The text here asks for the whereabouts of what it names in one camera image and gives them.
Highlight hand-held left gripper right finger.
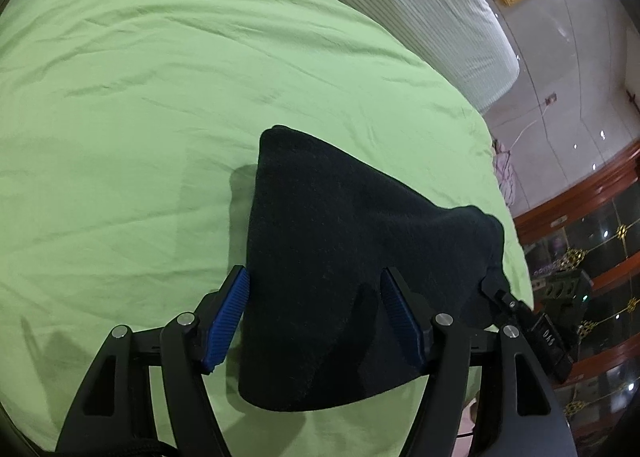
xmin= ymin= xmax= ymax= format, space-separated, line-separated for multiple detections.
xmin=380 ymin=267 xmax=578 ymax=457

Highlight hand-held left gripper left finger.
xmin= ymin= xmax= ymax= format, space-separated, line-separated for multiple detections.
xmin=55 ymin=264 xmax=251 ymax=457

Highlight green bed sheet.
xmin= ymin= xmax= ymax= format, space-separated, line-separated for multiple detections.
xmin=0 ymin=0 xmax=533 ymax=457

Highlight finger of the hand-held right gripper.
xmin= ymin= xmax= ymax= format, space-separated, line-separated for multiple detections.
xmin=481 ymin=273 xmax=533 ymax=334

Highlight wooden glass cabinet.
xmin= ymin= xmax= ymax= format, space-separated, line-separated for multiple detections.
xmin=512 ymin=140 xmax=640 ymax=440

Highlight white cable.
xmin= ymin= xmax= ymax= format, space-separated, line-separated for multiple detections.
xmin=504 ymin=104 xmax=551 ymax=154

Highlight pink checked cloth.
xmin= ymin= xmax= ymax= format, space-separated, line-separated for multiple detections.
xmin=491 ymin=137 xmax=519 ymax=208

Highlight black pants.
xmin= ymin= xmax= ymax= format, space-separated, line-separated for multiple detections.
xmin=237 ymin=124 xmax=506 ymax=413

